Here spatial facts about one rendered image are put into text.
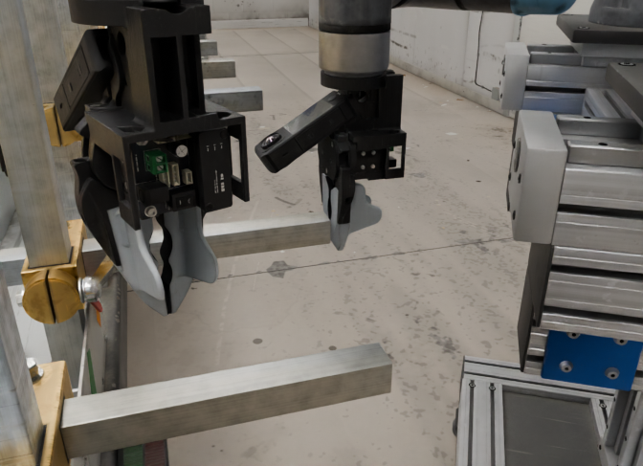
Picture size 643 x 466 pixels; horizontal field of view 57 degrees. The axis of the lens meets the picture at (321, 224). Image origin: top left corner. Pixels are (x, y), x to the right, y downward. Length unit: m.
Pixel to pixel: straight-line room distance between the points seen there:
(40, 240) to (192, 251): 0.24
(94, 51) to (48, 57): 0.46
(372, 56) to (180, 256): 0.31
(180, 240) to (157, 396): 0.12
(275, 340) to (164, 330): 0.37
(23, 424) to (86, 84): 0.20
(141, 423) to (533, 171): 0.37
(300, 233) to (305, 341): 1.28
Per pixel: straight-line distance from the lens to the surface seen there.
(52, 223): 0.61
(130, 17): 0.32
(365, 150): 0.65
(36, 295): 0.62
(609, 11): 1.05
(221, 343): 1.96
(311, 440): 1.63
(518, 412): 1.46
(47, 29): 0.82
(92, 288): 0.60
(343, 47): 0.62
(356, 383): 0.49
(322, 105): 0.66
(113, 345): 0.80
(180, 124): 0.33
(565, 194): 0.56
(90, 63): 0.37
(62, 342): 0.68
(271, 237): 0.68
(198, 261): 0.40
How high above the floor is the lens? 1.15
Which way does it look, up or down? 25 degrees down
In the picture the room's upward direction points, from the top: straight up
